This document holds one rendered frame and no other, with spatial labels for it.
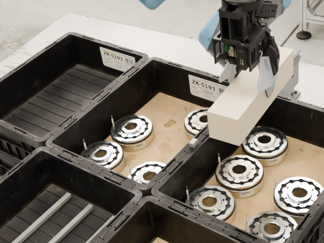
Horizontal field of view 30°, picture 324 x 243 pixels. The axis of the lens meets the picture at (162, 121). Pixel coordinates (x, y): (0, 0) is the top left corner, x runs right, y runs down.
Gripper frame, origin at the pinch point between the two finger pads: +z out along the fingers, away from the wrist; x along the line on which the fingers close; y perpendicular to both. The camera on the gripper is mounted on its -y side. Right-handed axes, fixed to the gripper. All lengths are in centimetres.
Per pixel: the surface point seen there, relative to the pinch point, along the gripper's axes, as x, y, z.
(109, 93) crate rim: -40.4, -3.8, 16.0
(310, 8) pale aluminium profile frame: -61, -188, 94
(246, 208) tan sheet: 1.1, 7.6, 25.8
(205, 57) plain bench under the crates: -46, -57, 39
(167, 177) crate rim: -12.1, 15.0, 15.8
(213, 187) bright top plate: -6.1, 8.0, 22.6
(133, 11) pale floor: -172, -177, 111
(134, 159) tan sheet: -29.0, 5.0, 25.9
